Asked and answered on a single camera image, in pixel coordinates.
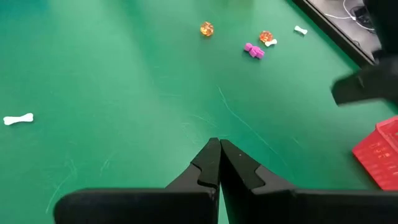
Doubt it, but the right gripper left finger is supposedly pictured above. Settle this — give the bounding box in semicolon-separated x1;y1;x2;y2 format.
54;138;221;224

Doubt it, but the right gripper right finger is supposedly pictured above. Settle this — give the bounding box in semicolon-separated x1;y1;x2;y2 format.
220;139;398;224

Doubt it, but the orange translucent pumpkin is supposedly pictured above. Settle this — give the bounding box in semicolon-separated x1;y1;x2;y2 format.
259;30;274;44
200;21;215;37

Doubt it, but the red plastic basket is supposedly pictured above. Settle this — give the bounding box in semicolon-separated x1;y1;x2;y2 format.
351;115;398;191

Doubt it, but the green table mat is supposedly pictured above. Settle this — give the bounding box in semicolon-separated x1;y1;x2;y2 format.
0;0;398;224

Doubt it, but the black rig post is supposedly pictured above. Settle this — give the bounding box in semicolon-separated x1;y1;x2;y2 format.
330;0;398;106

